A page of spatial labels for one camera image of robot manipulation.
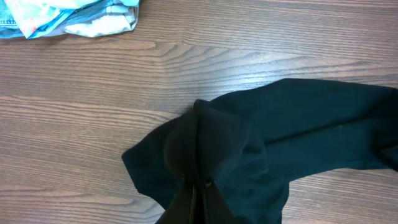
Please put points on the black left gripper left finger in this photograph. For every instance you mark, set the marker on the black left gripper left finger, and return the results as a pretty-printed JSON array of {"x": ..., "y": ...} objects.
[{"x": 182, "y": 208}]

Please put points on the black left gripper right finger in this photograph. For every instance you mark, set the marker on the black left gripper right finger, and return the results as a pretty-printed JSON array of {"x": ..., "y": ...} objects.
[{"x": 215, "y": 209}]

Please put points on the black t-shirt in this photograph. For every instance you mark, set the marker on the black t-shirt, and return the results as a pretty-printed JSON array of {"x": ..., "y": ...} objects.
[{"x": 253, "y": 143}]

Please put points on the pale pink folded garment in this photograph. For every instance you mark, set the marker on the pale pink folded garment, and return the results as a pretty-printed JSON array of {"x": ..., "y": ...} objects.
[{"x": 108, "y": 24}]

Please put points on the light blue printed t-shirt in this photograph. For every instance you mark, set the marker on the light blue printed t-shirt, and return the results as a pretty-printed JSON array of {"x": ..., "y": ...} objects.
[{"x": 46, "y": 12}]

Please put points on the grey-blue folded garment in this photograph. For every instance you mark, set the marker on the grey-blue folded garment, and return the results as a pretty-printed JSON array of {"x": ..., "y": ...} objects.
[{"x": 9, "y": 21}]

